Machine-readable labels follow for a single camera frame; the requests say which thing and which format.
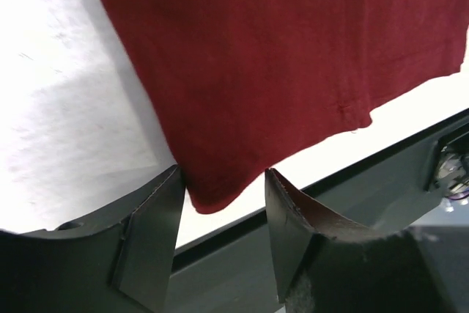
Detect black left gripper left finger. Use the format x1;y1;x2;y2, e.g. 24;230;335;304
1;166;183;312

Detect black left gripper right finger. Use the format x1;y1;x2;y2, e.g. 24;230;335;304
265;169;462;312

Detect dark red t shirt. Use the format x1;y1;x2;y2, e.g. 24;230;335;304
101;0;468;214

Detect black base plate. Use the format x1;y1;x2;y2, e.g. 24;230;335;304
166;107;469;313

